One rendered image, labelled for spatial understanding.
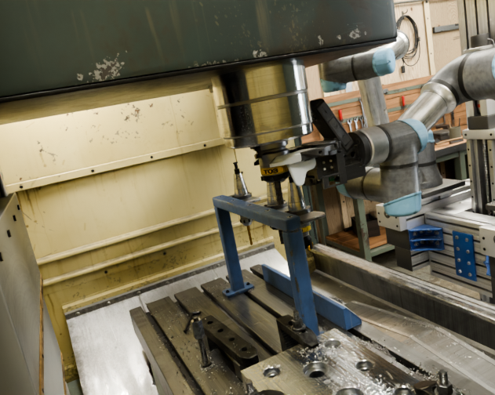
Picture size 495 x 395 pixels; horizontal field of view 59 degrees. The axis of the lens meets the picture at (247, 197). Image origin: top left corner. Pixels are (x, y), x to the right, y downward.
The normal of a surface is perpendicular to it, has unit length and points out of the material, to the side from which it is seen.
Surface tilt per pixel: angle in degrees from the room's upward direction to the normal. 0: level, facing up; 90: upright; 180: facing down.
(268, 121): 90
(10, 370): 90
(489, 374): 8
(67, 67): 90
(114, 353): 24
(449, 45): 90
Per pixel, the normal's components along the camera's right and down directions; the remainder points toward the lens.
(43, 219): 0.41, 0.09
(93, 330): 0.00, -0.83
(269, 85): 0.18, 0.17
